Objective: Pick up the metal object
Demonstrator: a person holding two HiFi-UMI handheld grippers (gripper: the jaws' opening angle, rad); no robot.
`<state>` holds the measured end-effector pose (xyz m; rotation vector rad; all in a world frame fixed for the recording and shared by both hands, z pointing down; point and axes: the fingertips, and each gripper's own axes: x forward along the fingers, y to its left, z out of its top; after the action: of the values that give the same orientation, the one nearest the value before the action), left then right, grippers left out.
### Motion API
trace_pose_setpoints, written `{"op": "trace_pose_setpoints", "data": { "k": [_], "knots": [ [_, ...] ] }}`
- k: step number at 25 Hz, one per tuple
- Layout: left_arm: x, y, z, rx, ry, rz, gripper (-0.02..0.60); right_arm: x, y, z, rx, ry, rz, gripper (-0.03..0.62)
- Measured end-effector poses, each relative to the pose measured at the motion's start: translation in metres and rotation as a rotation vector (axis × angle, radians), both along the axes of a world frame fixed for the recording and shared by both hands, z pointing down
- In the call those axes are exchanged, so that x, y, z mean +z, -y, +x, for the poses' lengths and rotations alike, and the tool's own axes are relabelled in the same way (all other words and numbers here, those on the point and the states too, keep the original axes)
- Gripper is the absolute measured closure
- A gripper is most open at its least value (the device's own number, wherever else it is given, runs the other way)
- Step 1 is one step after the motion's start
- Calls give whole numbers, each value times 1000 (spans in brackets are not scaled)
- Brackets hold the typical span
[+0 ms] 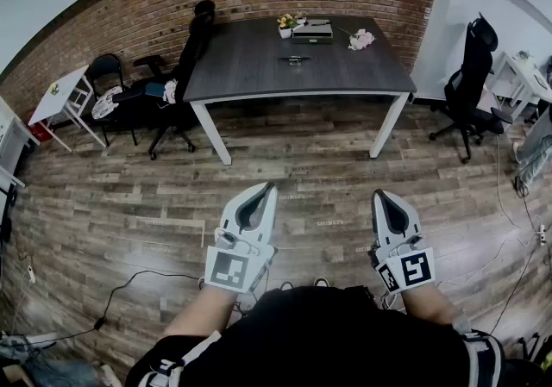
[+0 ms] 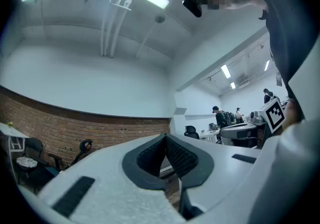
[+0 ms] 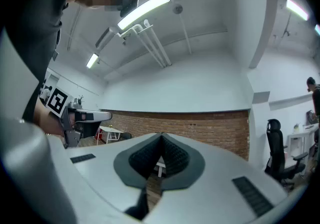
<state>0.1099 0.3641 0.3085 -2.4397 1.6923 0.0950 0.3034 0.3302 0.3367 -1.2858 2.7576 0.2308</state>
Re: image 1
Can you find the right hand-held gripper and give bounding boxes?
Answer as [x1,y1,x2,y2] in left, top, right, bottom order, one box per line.
[371,188,436,294]

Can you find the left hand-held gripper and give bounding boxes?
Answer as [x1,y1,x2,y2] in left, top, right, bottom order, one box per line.
[202,181,279,294]

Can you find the small black metal tool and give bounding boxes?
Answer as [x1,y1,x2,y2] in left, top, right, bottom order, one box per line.
[278,54,312,67]

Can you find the person's left forearm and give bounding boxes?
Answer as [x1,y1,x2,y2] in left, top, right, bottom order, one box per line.
[162,284,239,340]

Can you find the person's right forearm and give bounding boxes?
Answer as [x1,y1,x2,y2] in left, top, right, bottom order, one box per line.
[400,284,472,331]

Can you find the person's black shirt torso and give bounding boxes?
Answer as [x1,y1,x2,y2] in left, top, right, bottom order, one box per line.
[123,284,506,387]

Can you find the black mesh office chair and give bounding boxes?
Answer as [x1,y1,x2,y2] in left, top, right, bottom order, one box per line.
[428,12,514,165]

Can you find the dark wooden table white legs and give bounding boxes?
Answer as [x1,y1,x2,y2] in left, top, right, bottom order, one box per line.
[183,16,418,166]

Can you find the black office chair with headrest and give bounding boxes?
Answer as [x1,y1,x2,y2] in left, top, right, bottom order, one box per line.
[132,0,216,161]

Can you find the patterned round seat cushion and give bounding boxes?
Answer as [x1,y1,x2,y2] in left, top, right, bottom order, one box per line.
[91,85,124,121]

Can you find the pink flower bouquet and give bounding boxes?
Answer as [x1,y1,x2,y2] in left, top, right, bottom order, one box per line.
[338,27,376,52]

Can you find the white desk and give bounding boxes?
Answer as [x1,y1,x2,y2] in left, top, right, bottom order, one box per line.
[485,51,552,122]

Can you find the orange flowers in white pot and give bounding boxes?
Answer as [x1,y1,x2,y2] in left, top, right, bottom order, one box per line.
[277,13,298,40]

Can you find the grey drawer box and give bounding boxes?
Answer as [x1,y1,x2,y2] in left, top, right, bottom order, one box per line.
[292,21,335,45]

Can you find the black folding chair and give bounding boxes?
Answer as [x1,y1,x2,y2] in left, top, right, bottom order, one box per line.
[88,53,140,148]

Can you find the red box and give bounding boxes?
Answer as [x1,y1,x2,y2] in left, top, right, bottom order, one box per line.
[28,120,55,143]

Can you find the small white side table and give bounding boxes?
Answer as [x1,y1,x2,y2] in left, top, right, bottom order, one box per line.
[28,65,109,153]

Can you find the white shelf unit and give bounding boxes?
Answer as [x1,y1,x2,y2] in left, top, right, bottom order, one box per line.
[0,96,42,189]

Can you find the white cable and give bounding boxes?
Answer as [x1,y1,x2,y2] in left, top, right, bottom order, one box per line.
[494,134,545,244]

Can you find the black cable with adapter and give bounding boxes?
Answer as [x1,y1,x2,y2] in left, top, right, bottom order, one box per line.
[42,270,204,344]

